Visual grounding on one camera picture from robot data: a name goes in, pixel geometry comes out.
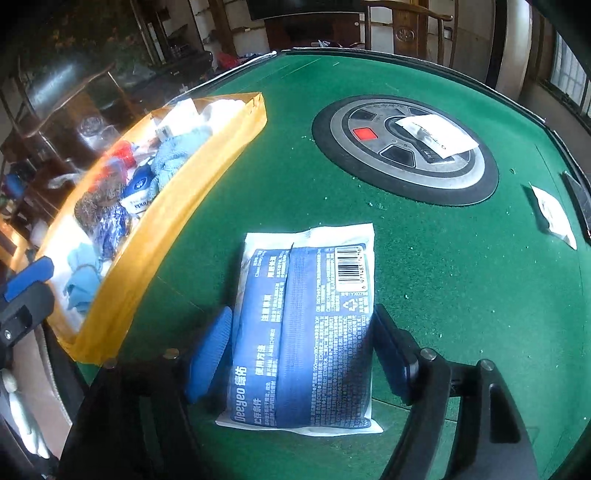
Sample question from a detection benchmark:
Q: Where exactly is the light blue small cloth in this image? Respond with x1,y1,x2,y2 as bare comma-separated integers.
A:
63,243,102,316

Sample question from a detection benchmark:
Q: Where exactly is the blue white patterned pouch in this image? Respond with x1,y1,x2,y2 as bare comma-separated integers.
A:
92,202,131,262

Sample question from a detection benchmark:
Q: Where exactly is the blue white wipes packet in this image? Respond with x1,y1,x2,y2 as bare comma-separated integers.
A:
215,223,383,437

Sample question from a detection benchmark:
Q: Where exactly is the brown pink knitted item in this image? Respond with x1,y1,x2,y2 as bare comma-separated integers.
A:
74,177,125,234

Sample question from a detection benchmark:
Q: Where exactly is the light blue towel cloth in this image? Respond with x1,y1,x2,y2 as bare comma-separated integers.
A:
149,127,211,198

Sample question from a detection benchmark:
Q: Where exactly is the white cloth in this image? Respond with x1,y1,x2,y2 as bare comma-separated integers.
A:
200,99,245,134

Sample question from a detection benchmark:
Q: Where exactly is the yellow cardboard box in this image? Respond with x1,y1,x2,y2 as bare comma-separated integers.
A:
48,92,267,366

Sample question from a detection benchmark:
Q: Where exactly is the red plastic bag item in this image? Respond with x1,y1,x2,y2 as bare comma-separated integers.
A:
94,140,136,185

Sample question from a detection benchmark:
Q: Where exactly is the wooden chair near table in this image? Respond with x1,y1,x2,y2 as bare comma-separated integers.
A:
1,56,139,166

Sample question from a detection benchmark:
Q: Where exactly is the white paper sheet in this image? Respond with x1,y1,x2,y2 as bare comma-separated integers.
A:
531,185,577,250

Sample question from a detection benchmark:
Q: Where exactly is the small white packet on console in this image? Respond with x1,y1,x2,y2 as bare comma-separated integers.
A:
394,114,479,159

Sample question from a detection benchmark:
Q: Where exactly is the round table centre console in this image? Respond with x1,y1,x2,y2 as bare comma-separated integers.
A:
311,95,499,207

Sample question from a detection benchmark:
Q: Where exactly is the black smartphone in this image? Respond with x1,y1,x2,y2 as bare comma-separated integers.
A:
562,172,591,243

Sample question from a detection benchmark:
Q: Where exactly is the black television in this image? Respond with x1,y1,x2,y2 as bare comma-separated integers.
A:
246,0,363,20

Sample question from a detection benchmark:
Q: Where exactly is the wooden armchair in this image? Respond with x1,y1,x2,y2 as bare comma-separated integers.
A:
361,1,455,66

